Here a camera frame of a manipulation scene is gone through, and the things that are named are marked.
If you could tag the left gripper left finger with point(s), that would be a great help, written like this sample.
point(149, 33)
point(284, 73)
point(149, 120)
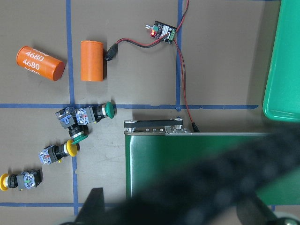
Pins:
point(92, 209)

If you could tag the motor speed controller board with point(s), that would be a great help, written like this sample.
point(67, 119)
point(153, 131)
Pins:
point(159, 29)

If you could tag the orange cylinder with 4680 print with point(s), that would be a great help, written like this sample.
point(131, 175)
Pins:
point(40, 63)

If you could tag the green push button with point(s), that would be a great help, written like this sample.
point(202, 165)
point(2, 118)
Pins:
point(93, 114)
point(67, 119)

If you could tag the green conveyor belt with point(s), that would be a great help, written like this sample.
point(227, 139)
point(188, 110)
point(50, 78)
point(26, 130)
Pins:
point(154, 147)

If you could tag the yellow push button far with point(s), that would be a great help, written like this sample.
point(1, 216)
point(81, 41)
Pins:
point(24, 180)

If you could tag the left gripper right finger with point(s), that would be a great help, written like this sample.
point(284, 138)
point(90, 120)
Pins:
point(252, 211)

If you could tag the green plastic tray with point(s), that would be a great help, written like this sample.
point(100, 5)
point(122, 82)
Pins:
point(282, 94)

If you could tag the yellow push button near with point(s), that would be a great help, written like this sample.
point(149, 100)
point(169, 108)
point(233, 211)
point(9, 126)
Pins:
point(54, 153)

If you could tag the yellow push button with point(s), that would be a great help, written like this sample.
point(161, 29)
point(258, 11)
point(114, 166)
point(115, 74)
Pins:
point(54, 153)
point(24, 180)

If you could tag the plain orange cylinder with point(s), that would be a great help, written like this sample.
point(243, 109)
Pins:
point(92, 56)

